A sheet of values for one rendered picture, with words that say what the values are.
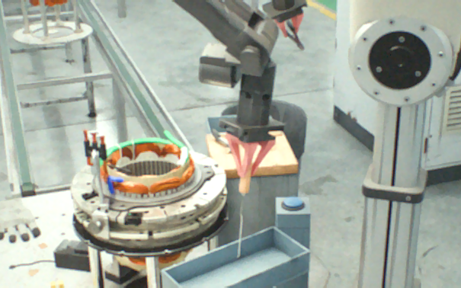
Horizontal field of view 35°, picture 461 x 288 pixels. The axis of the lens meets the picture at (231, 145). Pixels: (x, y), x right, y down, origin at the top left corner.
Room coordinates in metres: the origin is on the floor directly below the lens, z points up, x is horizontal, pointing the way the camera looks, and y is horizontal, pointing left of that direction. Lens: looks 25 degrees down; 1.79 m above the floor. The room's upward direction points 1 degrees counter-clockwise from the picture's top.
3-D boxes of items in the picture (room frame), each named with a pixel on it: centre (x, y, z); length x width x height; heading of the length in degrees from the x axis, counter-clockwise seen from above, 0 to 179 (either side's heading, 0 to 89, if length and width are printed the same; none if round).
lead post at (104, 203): (1.23, 0.25, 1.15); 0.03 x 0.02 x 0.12; 5
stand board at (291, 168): (1.55, -0.04, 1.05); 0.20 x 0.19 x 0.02; 7
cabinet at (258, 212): (1.55, -0.04, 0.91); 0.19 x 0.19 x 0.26; 7
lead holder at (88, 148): (1.25, 0.26, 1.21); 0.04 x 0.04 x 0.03; 13
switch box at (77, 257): (1.51, 0.38, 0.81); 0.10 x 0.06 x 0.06; 75
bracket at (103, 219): (1.21, 0.25, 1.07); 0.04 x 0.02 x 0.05; 61
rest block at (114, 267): (1.42, 0.26, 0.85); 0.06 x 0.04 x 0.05; 145
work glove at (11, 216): (1.72, 0.59, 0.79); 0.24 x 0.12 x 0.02; 18
